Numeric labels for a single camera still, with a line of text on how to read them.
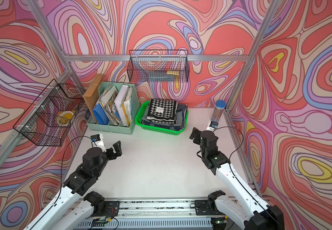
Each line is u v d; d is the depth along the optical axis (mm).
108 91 957
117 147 678
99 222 723
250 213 397
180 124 927
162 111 967
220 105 959
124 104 892
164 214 733
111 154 655
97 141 626
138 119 1032
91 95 822
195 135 715
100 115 933
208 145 580
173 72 885
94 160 535
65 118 704
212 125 664
